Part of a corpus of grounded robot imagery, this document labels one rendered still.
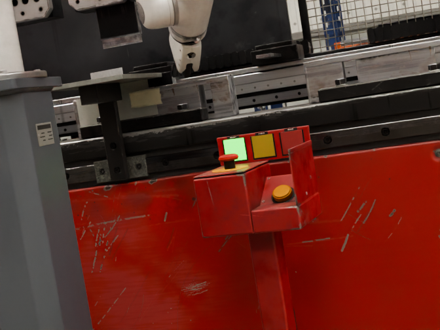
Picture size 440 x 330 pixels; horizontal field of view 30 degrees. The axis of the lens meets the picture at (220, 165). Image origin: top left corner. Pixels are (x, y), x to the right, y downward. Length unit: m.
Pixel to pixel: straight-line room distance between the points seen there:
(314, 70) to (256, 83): 0.32
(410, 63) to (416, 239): 0.39
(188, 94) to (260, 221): 0.49
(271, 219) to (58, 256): 0.41
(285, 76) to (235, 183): 0.65
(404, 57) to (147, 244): 0.70
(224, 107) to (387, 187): 0.42
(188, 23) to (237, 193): 0.39
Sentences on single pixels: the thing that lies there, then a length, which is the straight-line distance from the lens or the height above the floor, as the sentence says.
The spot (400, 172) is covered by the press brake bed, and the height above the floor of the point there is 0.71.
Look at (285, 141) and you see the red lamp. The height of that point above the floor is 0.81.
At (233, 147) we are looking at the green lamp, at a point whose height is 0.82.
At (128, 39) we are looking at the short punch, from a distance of 1.99.
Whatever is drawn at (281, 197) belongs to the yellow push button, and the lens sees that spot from 1.57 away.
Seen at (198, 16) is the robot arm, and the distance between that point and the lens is 1.71.
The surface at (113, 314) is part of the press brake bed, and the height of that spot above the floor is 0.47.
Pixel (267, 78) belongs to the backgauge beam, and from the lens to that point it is 2.14.
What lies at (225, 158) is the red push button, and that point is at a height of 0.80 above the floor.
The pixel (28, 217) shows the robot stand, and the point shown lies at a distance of 1.30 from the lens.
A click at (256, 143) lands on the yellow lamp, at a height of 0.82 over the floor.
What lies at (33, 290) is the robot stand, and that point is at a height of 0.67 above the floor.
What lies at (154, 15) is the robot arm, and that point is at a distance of 1.69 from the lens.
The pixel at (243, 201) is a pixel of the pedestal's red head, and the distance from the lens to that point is 1.54.
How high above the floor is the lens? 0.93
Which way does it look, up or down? 5 degrees down
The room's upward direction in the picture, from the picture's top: 9 degrees counter-clockwise
